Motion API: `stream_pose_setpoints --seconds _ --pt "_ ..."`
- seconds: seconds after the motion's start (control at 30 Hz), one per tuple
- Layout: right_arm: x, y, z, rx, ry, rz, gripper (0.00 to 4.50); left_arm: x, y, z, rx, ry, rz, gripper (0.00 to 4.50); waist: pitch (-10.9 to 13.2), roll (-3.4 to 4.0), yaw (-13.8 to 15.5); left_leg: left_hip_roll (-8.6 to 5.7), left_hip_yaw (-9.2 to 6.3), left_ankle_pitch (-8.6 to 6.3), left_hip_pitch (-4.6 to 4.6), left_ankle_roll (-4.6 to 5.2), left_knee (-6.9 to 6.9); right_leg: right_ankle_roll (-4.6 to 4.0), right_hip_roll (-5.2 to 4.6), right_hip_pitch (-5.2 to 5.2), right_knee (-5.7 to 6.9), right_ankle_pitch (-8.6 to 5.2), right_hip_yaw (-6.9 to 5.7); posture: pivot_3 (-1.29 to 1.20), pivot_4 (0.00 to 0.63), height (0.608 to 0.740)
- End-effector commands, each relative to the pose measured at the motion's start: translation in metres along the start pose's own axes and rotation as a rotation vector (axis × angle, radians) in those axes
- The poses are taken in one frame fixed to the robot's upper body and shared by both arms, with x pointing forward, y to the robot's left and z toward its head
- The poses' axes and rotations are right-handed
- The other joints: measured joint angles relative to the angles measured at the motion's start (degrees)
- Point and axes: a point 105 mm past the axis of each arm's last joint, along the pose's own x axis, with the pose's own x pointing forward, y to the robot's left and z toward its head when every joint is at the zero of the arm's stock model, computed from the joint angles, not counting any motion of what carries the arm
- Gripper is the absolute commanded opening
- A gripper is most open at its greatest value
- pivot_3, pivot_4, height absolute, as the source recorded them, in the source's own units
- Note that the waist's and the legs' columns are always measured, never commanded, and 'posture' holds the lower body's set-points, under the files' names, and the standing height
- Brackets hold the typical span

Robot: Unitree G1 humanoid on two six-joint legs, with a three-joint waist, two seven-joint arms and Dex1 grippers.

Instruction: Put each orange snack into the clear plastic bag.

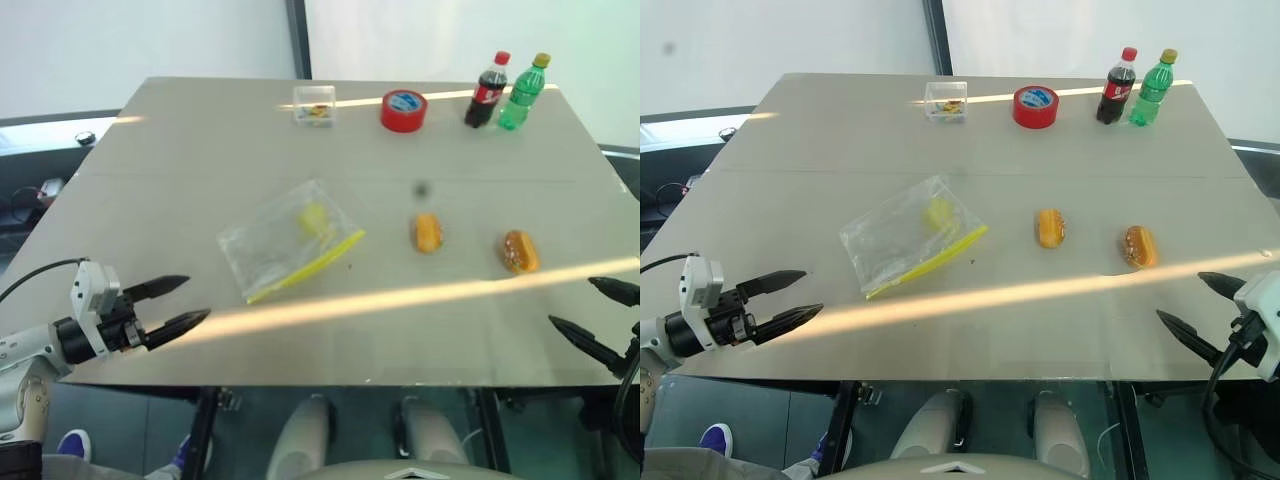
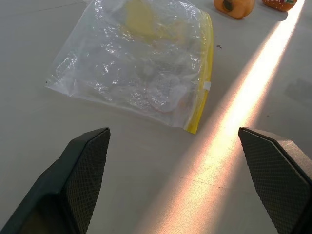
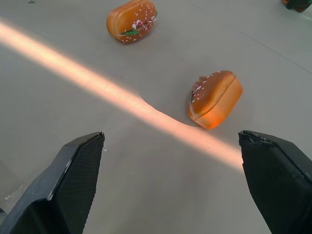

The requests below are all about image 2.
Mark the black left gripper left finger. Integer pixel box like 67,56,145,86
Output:
0,127,111,234

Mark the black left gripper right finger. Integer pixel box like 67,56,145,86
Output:
238,126,312,234

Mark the clear yellow-zip plastic bag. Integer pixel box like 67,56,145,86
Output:
44,0,215,135

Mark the toy sesame burger bun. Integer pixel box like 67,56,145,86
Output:
261,0,298,12

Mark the orange bell pepper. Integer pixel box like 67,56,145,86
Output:
213,0,255,19

